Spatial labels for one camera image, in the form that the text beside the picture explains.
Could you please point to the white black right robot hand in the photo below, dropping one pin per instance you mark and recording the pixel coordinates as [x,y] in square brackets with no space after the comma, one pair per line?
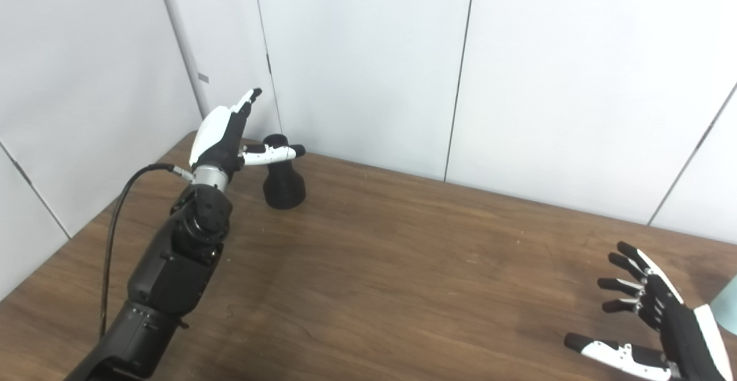
[685,335]

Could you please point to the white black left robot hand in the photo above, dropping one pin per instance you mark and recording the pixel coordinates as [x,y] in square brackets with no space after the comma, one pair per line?
[216,139]

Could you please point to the black flared nozzle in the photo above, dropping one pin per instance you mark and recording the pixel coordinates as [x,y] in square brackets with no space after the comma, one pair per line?
[285,188]

